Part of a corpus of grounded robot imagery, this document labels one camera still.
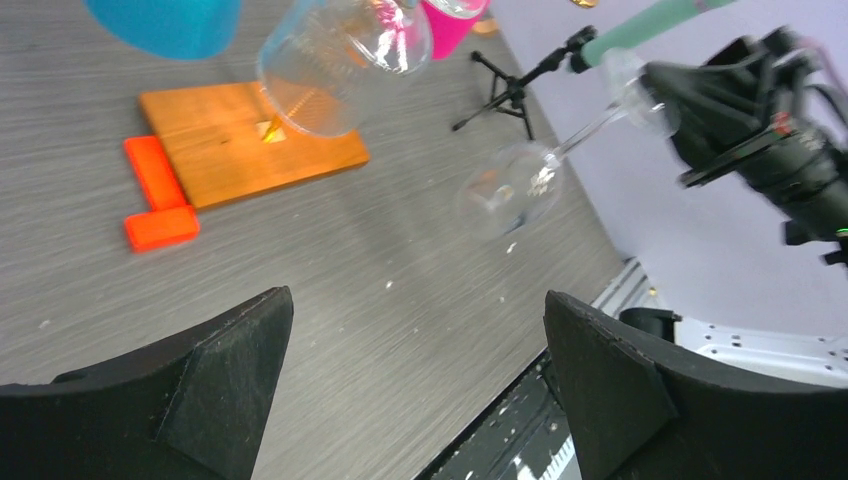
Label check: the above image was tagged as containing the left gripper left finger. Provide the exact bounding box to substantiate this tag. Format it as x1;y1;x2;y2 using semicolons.
1;287;294;479

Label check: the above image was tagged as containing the wooden rack base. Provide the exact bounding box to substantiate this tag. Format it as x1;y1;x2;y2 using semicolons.
138;82;370;210

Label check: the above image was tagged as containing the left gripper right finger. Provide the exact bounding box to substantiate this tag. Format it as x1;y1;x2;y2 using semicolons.
544;291;847;479

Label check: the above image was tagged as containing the clear textured wine glass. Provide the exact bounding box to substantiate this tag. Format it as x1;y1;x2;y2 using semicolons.
256;1;434;137

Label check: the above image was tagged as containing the blue wine glass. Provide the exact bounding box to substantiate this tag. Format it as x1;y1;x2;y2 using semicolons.
84;0;242;61

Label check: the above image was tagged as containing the pink wine glass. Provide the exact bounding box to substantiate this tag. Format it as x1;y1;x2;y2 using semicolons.
421;0;490;61

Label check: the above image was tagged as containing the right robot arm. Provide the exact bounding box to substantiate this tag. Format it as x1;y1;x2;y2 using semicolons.
641;26;847;265

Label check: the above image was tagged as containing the gold wire glass rack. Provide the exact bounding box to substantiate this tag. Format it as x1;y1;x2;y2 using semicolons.
261;86;319;143

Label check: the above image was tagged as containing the orange L-shaped block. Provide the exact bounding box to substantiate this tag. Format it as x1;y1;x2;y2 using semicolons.
123;135;200;253

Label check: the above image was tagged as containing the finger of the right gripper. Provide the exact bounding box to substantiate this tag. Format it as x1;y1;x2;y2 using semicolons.
643;59;775;166

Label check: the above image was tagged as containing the mint green microphone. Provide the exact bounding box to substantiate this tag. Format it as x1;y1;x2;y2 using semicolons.
569;0;735;74

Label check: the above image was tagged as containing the clear stemmed wine glass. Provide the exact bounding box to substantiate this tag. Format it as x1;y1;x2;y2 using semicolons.
456;48;680;240

